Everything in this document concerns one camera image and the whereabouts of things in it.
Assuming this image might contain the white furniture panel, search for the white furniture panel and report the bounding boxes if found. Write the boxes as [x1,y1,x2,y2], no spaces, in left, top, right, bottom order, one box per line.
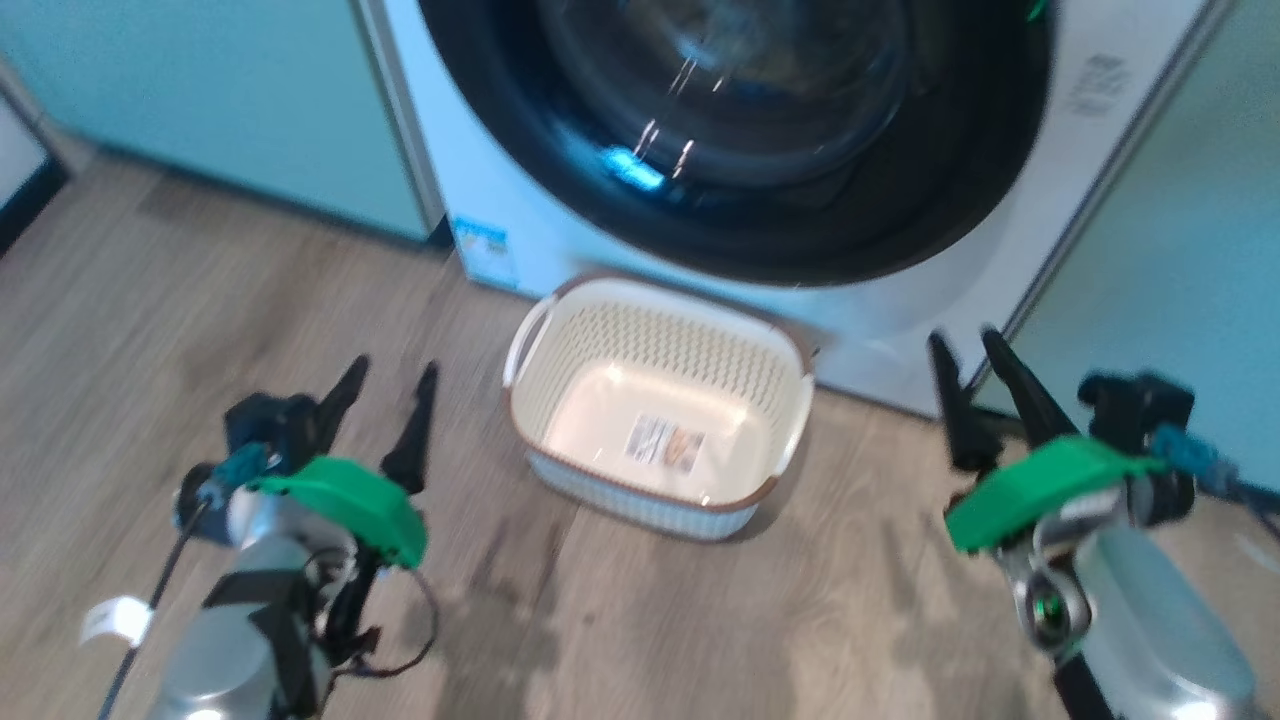
[0,60,73,257]

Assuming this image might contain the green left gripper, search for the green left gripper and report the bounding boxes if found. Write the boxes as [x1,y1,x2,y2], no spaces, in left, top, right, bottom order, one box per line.
[248,354,442,571]

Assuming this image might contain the paper sticker inside basket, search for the paper sticker inside basket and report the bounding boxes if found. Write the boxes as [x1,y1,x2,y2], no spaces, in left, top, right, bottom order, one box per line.
[623,414,708,473]

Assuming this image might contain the thin black left gripper wires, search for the thin black left gripper wires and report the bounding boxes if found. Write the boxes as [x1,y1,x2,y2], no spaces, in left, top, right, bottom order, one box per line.
[318,558,443,683]

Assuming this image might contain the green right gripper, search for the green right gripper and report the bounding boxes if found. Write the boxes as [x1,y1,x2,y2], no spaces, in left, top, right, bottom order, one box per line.
[926,327,1168,556]

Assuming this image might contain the white cable tag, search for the white cable tag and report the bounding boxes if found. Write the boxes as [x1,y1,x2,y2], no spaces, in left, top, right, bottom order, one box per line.
[79,596,155,648]

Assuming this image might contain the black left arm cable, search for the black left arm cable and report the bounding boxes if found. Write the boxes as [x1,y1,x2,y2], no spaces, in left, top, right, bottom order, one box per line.
[95,492,219,720]

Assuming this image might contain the white washing machine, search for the white washing machine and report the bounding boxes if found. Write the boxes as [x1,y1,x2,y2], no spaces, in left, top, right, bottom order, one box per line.
[358,0,1243,418]

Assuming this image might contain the blue energy label sticker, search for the blue energy label sticker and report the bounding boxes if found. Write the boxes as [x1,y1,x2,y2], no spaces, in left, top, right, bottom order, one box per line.
[451,214,521,293]

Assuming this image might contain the cream perforated laundry basket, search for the cream perforated laundry basket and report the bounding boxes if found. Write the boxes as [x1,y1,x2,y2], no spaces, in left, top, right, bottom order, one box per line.
[502,271,818,543]

